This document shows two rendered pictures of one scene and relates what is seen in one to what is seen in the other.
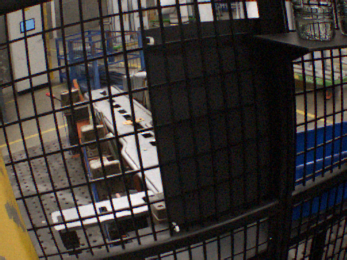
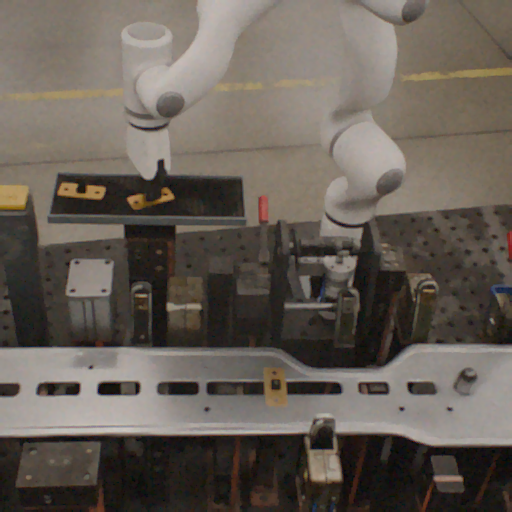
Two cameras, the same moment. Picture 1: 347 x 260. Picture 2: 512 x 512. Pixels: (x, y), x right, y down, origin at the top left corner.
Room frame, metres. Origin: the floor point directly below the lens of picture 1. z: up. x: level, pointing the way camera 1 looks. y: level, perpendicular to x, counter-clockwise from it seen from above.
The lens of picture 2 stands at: (1.40, 1.09, 2.14)
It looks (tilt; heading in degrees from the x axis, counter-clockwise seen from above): 41 degrees down; 283
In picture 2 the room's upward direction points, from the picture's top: 5 degrees clockwise
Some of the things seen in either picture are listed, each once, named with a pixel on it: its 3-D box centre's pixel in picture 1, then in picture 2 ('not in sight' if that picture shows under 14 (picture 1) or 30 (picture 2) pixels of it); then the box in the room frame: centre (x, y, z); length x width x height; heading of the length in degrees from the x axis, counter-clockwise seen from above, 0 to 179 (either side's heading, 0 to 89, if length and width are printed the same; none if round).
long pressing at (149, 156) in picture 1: (129, 122); (264, 392); (1.57, 0.16, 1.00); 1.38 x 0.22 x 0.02; 19
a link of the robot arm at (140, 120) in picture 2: (179, 19); (148, 109); (1.87, -0.09, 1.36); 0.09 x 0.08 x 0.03; 134
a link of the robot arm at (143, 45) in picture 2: (176, 3); (148, 68); (1.87, -0.09, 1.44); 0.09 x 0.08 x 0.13; 130
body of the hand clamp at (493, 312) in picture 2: not in sight; (491, 363); (1.16, -0.16, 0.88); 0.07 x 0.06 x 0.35; 109
